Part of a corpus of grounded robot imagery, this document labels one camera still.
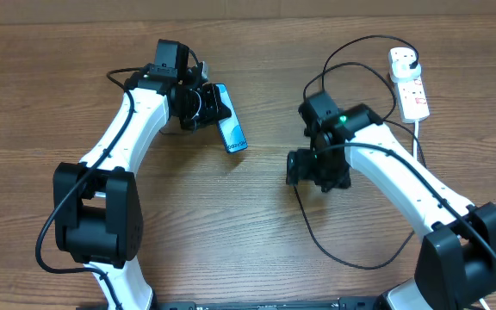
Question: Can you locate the white charger plug adapter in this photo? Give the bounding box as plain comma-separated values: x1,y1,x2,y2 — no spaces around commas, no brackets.
390,59,422,83

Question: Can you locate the white power strip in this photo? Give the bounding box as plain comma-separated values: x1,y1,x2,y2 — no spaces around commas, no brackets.
388,47,430,123

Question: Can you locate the blue screen Galaxy smartphone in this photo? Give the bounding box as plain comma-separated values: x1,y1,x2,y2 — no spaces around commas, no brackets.
216,84,248,153

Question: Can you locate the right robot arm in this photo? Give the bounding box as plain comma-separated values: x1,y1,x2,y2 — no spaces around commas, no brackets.
286,91,496,309

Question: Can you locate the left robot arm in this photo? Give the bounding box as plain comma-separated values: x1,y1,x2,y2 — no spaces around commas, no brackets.
35,40,248,309

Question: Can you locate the black USB charging cable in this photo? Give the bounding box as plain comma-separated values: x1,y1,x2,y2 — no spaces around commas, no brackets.
293,34,428,271

